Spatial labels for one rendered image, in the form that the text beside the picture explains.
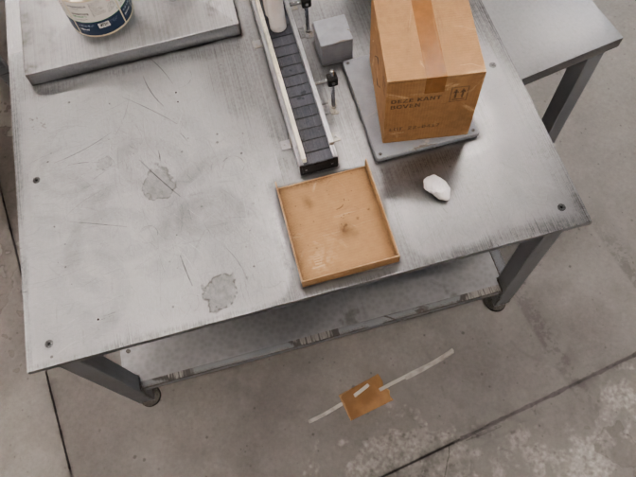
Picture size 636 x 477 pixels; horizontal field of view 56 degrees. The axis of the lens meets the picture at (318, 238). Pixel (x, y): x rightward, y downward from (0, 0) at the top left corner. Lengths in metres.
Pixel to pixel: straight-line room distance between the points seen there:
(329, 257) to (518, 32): 0.94
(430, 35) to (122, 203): 0.94
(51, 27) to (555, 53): 1.56
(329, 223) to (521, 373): 1.11
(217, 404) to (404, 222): 1.12
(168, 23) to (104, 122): 0.38
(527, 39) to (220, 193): 1.04
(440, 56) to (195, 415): 1.55
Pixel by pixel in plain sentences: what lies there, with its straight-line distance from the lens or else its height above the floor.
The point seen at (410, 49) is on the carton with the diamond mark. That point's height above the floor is 1.12.
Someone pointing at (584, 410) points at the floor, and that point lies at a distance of 2.46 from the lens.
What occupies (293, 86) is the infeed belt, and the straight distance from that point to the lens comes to 1.80.
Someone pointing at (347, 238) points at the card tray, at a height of 0.83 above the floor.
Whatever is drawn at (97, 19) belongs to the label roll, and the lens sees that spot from 2.03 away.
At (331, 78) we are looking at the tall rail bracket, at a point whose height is 0.97.
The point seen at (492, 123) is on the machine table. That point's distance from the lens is 1.82.
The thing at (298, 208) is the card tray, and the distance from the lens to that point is 1.64.
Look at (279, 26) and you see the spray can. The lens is 1.92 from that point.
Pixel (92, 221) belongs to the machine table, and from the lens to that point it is 1.78.
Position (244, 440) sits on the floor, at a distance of 2.34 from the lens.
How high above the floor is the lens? 2.30
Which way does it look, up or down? 66 degrees down
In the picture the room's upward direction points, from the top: 8 degrees counter-clockwise
